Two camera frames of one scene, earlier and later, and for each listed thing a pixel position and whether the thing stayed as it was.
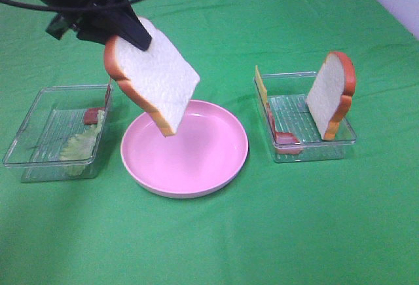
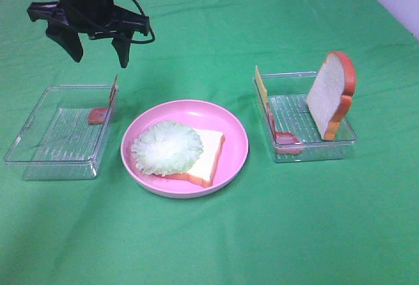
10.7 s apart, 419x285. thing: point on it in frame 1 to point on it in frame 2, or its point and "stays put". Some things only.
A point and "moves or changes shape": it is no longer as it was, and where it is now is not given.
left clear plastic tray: [61, 137] stays put
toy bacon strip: [285, 143] stays put
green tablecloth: [354, 221] stays put
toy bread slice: [330, 97] stays put
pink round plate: [209, 149] stays put
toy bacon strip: [91, 114] moves or changes shape
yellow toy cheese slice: [261, 84] stays put
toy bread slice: [157, 79] to [203, 171]
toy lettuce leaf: [78, 149] to [166, 147]
